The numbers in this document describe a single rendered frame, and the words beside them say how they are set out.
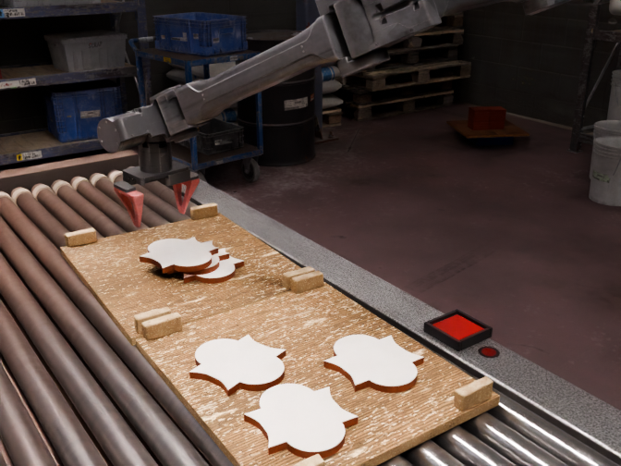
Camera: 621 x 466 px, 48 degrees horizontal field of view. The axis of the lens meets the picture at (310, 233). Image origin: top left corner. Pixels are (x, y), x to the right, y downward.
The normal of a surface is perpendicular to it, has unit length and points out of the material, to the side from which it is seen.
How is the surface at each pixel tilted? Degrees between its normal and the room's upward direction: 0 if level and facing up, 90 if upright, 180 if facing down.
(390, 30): 84
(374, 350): 0
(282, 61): 89
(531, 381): 0
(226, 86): 89
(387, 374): 0
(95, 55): 96
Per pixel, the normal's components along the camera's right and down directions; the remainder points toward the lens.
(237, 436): 0.00, -0.92
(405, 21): -0.40, 0.26
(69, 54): 0.65, 0.39
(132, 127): 0.69, -0.15
